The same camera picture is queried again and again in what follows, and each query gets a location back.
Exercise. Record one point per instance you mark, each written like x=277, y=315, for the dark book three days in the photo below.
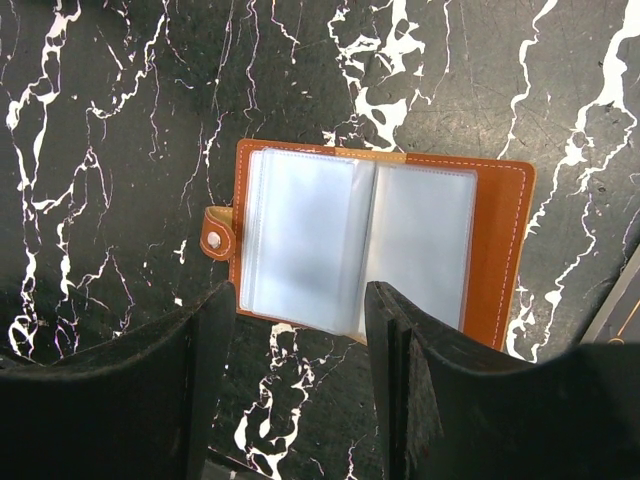
x=617, y=321

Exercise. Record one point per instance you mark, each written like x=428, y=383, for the brown leather card holder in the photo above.
x=503, y=201

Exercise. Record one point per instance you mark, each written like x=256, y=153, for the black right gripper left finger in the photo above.
x=139, y=406

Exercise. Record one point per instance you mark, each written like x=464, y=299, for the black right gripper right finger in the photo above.
x=449, y=407

